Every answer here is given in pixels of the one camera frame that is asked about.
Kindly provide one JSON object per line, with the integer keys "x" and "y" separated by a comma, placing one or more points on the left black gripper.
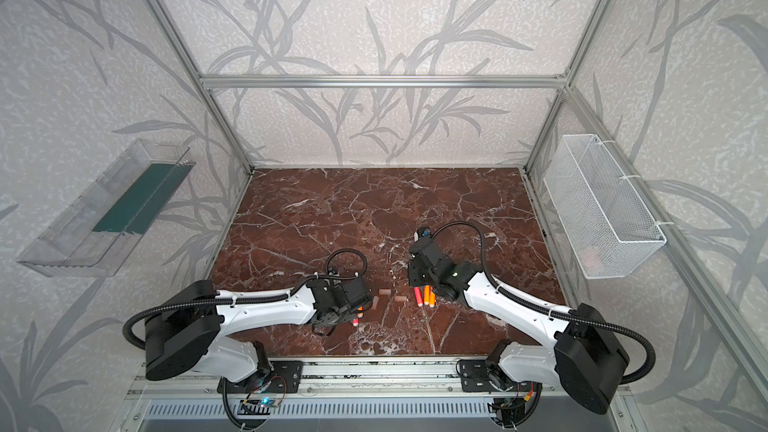
{"x": 358, "y": 304}

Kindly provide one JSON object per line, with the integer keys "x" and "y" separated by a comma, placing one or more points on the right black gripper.
{"x": 420, "y": 273}

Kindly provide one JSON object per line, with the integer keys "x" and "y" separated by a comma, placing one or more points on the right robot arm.
{"x": 575, "y": 349}

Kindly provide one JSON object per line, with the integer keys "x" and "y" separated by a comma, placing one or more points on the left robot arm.
{"x": 194, "y": 330}

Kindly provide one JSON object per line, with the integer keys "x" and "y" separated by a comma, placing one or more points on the green circuit board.
{"x": 257, "y": 407}

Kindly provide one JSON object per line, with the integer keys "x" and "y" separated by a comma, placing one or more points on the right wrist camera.
{"x": 423, "y": 232}

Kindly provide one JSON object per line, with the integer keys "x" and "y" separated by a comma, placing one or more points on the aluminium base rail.
{"x": 331, "y": 377}

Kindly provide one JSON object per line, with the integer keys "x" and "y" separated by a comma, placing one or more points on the white wire mesh basket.
{"x": 609, "y": 227}

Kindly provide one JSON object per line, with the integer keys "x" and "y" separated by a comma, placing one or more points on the clear plastic wall bin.
{"x": 95, "y": 235}

